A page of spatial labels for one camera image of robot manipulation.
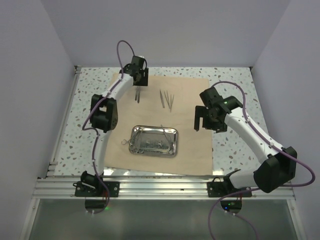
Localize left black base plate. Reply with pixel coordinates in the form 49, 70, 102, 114
72, 179, 120, 198

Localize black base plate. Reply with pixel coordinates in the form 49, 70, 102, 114
72, 179, 120, 198
206, 176, 252, 198

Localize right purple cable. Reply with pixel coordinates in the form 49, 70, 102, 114
207, 80, 316, 240

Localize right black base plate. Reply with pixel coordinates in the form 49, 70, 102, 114
206, 176, 252, 198

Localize purple cable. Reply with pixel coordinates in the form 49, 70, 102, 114
81, 39, 137, 215
207, 80, 316, 240

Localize beige cloth wrap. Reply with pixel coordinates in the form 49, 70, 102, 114
99, 75, 213, 176

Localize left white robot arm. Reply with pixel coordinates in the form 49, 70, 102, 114
80, 55, 149, 197

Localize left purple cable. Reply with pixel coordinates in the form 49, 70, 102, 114
81, 39, 137, 215

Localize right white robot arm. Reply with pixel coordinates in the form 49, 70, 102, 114
194, 87, 298, 197

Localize steel surgical scissors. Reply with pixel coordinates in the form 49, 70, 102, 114
132, 133, 142, 154

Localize steel instrument tray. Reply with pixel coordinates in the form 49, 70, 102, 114
128, 125, 179, 158

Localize steel forceps with rings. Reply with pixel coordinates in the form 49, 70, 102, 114
121, 131, 139, 145

